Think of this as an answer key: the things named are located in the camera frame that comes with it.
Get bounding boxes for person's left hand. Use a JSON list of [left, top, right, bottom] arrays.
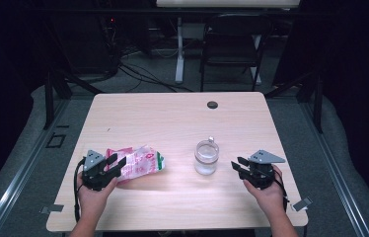
[[76, 173, 118, 213]]

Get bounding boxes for hand-held gripper black cable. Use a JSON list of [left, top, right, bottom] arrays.
[[73, 157, 87, 223], [272, 167, 290, 212]]

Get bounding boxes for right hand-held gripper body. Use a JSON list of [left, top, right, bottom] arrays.
[[239, 149, 287, 191]]

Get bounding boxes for black floor cables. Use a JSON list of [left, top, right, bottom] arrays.
[[117, 62, 193, 94]]

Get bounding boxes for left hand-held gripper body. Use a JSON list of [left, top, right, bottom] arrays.
[[81, 149, 118, 192]]

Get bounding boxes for clear glass jar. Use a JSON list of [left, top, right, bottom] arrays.
[[193, 149, 220, 176]]

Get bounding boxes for pink white plastic bag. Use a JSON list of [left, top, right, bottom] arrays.
[[106, 144, 166, 183]]

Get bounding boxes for right hand-held gripper black cable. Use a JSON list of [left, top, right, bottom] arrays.
[[272, 167, 290, 212]]

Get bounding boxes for dark equipment cabinet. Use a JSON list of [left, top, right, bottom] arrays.
[[48, 13, 121, 75]]

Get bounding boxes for aluminium floor rail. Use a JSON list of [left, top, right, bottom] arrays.
[[299, 98, 369, 237], [0, 98, 70, 237]]

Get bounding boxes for black metal stand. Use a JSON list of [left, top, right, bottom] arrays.
[[264, 70, 325, 134], [42, 67, 105, 130]]

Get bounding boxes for grey tape piece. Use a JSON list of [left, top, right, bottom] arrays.
[[291, 197, 314, 212], [39, 203, 64, 215]]

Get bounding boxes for grey box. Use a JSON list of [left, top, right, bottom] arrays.
[[182, 23, 206, 40]]

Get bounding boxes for black folding chair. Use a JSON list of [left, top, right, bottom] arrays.
[[199, 13, 274, 93]]

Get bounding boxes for person's right hand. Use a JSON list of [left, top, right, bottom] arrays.
[[242, 164, 288, 215]]

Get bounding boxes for white desk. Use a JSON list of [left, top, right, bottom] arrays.
[[156, 0, 301, 86]]

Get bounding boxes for left hand-held gripper black cable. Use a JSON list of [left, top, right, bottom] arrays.
[[73, 157, 87, 223]]

